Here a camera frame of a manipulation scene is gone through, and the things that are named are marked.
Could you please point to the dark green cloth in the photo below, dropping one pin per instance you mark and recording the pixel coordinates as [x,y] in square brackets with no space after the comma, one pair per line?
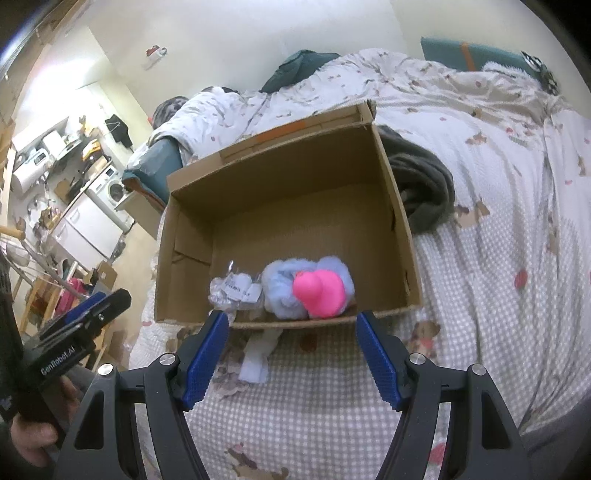
[295,69]

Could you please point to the white fluffy blanket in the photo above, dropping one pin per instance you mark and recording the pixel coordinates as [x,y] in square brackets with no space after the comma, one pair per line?
[503,68]

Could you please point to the black white checkered cloth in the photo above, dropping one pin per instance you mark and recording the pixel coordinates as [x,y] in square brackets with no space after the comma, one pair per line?
[545,76]

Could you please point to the clear plastic bag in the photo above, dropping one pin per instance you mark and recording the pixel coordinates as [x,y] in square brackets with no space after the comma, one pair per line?
[235,288]

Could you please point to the teal headboard cushion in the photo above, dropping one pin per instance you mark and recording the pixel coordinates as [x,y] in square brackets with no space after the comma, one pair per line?
[443,53]

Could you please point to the white washing machine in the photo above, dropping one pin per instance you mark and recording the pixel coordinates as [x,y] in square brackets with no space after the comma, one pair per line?
[113,189]

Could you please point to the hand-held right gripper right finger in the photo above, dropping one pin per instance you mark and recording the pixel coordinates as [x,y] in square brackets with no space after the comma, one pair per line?
[376,364]

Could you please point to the dark grey cloth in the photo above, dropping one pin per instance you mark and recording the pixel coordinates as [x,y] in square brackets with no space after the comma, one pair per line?
[425,184]

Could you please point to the wooden bedside table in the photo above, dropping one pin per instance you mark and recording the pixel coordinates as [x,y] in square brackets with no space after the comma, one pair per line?
[138,212]

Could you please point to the black hanging garment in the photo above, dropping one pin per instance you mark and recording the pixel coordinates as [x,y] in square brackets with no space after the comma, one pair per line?
[121,131]

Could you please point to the white sock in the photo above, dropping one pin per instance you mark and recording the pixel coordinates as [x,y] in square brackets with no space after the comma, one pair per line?
[256,364]

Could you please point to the red white wall hook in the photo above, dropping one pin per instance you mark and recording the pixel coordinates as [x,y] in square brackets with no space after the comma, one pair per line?
[156,53]

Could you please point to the grey patterned pillow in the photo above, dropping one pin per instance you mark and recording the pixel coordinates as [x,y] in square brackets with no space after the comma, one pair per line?
[166,110]

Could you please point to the pink soft toy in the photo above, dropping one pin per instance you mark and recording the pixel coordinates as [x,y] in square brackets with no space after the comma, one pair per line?
[321,295]

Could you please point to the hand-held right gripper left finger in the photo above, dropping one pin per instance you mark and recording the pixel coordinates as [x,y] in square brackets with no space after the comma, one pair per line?
[205,364]

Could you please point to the person's left leg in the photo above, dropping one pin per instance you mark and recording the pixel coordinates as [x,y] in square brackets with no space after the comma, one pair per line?
[83,374]

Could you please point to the person's right leg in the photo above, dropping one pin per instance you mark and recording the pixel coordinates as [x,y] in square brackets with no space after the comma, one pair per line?
[558,447]

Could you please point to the dog print bedding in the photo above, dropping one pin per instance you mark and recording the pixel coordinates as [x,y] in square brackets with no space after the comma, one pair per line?
[485,277]

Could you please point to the person's left hand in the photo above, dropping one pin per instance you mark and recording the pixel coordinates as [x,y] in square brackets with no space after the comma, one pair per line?
[32,443]

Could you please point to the light blue fluffy cloth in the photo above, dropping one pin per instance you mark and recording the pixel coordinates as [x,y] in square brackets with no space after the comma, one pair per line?
[279,290]

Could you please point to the person's leg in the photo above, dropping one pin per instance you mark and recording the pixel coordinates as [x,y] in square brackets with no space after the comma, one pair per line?
[558,447]
[83,374]

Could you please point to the pink bag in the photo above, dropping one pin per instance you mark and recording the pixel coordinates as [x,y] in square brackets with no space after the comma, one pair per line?
[69,295]

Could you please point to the teal bed frame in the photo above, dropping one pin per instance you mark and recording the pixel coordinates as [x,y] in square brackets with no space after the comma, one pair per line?
[157,170]

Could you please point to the white water heater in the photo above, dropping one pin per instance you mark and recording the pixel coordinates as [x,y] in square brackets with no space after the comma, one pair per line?
[30,170]

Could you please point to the white kitchen cabinet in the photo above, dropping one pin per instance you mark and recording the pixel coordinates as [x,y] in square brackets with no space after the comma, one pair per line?
[87,226]

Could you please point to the brown cardboard box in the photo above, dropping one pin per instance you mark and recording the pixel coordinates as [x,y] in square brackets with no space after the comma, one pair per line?
[295,217]

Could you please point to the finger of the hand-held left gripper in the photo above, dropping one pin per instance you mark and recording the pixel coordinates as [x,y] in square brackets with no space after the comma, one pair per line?
[78,311]
[115,307]

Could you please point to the white kitchen appliance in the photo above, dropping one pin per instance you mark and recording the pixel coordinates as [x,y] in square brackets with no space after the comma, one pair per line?
[54,143]

